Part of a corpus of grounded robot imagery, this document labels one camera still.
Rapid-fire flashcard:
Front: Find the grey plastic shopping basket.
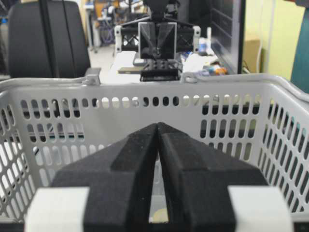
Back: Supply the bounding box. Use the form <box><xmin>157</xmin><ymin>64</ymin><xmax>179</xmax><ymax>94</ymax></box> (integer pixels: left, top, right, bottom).
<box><xmin>0</xmin><ymin>74</ymin><xmax>309</xmax><ymax>223</ymax></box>

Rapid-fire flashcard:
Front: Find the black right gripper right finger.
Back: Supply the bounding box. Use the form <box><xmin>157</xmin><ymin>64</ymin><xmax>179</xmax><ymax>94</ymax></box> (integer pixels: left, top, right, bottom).
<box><xmin>158</xmin><ymin>122</ymin><xmax>294</xmax><ymax>232</ymax></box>

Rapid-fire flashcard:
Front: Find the black office chair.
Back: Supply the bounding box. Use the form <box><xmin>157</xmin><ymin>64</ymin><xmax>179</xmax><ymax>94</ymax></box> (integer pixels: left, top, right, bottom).
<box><xmin>8</xmin><ymin>0</ymin><xmax>91</xmax><ymax>79</ymax></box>

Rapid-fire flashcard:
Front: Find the black computer monitor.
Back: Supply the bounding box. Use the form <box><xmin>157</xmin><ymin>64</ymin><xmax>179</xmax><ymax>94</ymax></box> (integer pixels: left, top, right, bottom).
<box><xmin>189</xmin><ymin>0</ymin><xmax>246</xmax><ymax>74</ymax></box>

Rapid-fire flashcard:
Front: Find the cardboard box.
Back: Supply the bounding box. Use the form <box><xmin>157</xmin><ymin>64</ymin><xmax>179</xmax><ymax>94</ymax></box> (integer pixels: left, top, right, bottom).
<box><xmin>242</xmin><ymin>31</ymin><xmax>262</xmax><ymax>73</ymax></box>

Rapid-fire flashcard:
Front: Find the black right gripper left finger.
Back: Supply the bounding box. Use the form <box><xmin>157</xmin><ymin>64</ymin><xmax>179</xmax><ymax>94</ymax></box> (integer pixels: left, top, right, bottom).
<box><xmin>25</xmin><ymin>124</ymin><xmax>158</xmax><ymax>232</ymax></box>

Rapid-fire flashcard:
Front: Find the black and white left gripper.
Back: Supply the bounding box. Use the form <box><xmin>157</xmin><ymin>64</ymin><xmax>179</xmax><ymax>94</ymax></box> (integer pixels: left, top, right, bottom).
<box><xmin>114</xmin><ymin>21</ymin><xmax>201</xmax><ymax>82</ymax></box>

